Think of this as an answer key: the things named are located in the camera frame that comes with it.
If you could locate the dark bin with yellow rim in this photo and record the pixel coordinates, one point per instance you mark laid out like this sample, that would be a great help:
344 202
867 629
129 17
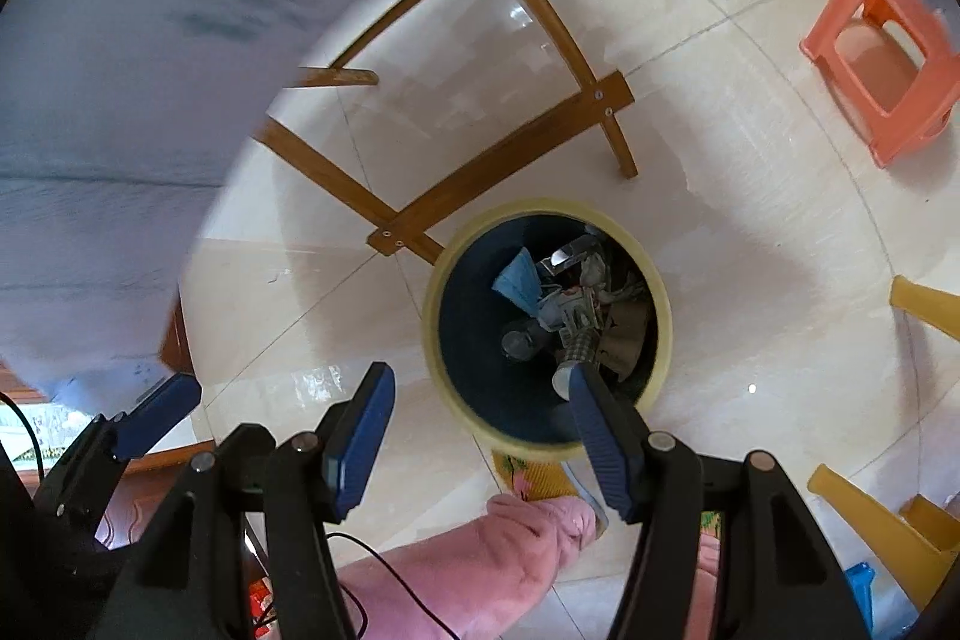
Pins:
469 340

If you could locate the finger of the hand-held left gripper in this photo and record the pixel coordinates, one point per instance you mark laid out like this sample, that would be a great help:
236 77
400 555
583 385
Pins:
157 415

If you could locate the leaf-patterned teal tablecloth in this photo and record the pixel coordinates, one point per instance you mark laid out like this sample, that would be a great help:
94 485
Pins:
150 123

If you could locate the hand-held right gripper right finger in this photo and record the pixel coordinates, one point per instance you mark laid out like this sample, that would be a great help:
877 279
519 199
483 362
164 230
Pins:
596 445

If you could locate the cartoon wall poster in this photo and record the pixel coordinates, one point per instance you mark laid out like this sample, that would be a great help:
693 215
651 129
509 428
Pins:
37 430

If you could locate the blue face mask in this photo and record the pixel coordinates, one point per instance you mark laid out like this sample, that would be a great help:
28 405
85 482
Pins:
517 280

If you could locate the brown wooden door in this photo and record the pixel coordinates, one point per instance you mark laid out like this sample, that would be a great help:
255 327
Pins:
150 505

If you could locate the blue plastic item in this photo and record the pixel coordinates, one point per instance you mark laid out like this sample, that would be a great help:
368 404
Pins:
861 595

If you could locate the yellow plastic stool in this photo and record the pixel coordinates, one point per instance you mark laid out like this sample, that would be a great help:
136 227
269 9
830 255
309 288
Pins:
877 527

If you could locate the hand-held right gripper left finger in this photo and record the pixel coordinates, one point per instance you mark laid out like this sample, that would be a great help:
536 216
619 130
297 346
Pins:
360 445

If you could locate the yellow slipper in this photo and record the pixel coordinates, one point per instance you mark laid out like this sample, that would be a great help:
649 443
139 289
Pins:
532 479
709 520

